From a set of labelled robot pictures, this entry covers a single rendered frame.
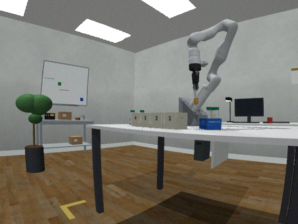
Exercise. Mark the beige bucket adapter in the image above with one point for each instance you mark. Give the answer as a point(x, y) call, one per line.
point(157, 120)
point(146, 119)
point(175, 120)
point(136, 119)

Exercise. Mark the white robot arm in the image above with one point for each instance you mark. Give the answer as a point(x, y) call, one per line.
point(221, 53)

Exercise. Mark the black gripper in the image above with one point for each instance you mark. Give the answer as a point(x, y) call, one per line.
point(195, 75)

